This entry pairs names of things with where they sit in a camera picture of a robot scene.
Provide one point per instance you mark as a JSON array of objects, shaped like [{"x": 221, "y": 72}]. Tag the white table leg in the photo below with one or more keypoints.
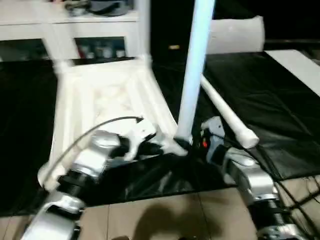
[
  {"x": 225, "y": 110},
  {"x": 197, "y": 62},
  {"x": 60, "y": 50},
  {"x": 145, "y": 30}
]

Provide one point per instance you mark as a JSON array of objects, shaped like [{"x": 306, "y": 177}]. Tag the white plastic table top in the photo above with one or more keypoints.
[{"x": 112, "y": 75}]

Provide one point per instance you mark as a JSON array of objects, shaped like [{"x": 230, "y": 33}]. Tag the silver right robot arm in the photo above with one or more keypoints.
[{"x": 252, "y": 177}]

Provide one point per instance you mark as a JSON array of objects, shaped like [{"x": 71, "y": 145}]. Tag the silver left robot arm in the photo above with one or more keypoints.
[{"x": 87, "y": 160}]

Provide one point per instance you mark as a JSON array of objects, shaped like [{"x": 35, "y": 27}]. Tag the dark robot right foot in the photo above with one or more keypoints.
[{"x": 187, "y": 238}]

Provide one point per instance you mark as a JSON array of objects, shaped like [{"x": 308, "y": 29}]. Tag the dark robot foot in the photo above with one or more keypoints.
[
  {"x": 121, "y": 238},
  {"x": 187, "y": 238}
]

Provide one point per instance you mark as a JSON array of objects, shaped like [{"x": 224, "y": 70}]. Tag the dark robot left foot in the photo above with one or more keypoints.
[{"x": 121, "y": 238}]

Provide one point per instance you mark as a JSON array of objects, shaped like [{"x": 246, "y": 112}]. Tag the small gold label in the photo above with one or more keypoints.
[{"x": 173, "y": 46}]

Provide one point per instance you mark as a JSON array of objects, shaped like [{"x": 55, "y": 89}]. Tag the small white cup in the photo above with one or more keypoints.
[
  {"x": 90, "y": 54},
  {"x": 120, "y": 53}
]

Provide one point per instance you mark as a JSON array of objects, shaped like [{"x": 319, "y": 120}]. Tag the white jar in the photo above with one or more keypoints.
[{"x": 107, "y": 51}]

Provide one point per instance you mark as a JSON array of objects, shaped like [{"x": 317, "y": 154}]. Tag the white chair back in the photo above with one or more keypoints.
[{"x": 237, "y": 35}]

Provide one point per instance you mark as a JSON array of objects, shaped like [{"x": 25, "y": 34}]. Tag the black tripod leg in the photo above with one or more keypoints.
[{"x": 305, "y": 197}]

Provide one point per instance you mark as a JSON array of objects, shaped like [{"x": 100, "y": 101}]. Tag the red packet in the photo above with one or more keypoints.
[{"x": 81, "y": 52}]

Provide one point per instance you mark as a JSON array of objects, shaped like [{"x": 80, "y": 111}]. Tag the black cabinet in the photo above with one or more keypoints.
[{"x": 170, "y": 25}]

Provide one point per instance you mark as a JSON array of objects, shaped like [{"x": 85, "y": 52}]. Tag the black tangled bundle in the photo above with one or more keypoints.
[{"x": 76, "y": 7}]

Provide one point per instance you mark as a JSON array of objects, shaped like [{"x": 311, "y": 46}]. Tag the white glass-door cabinet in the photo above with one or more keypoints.
[{"x": 20, "y": 15}]

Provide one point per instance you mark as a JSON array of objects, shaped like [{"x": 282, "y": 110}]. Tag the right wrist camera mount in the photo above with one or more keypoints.
[{"x": 215, "y": 127}]

